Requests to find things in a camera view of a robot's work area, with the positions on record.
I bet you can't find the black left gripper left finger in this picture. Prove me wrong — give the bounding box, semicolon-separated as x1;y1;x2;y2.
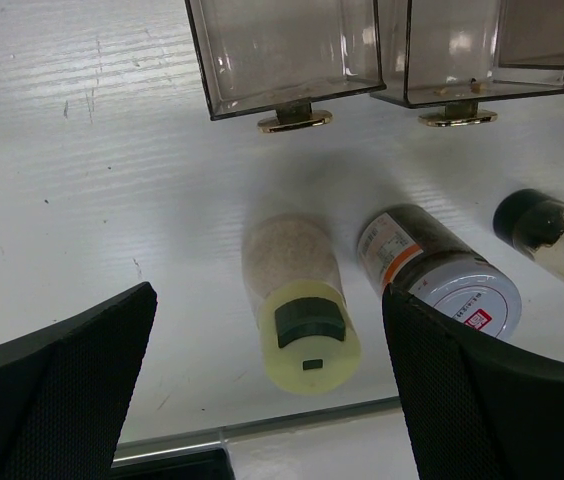
0;282;157;479

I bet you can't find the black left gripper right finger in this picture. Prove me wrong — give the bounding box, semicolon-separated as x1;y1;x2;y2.
382;285;564;479

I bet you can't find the yellow-lid spice jar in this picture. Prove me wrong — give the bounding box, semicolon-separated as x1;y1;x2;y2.
242;214;361;395

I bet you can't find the white-lid red-label spice jar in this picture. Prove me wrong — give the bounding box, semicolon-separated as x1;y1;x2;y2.
357;204;522;341

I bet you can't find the black-cap gold-band pepper bottle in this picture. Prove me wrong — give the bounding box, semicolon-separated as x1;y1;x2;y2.
492;189;564;282

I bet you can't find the clear bin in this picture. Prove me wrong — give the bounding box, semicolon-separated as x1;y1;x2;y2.
373;0;564;127
185;1;386;133

